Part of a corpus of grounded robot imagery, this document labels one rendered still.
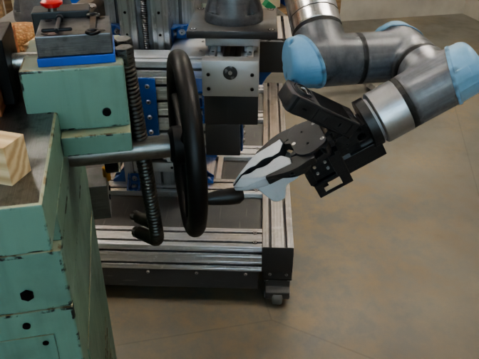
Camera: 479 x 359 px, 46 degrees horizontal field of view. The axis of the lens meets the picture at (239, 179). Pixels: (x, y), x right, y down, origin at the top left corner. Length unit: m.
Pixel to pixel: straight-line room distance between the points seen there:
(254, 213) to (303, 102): 1.09
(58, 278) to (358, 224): 1.54
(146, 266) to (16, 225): 1.09
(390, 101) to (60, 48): 0.44
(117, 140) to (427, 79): 0.42
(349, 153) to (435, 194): 1.60
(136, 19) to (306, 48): 0.88
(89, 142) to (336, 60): 0.36
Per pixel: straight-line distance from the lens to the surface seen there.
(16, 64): 0.85
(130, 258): 1.68
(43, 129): 0.76
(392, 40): 0.86
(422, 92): 0.78
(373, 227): 2.13
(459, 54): 0.80
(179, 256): 1.65
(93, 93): 0.79
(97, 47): 0.78
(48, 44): 0.79
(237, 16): 1.44
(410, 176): 2.48
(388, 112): 0.77
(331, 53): 0.82
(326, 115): 0.74
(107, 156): 0.86
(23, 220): 0.62
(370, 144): 0.80
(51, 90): 0.79
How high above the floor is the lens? 1.22
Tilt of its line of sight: 31 degrees down
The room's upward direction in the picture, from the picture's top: straight up
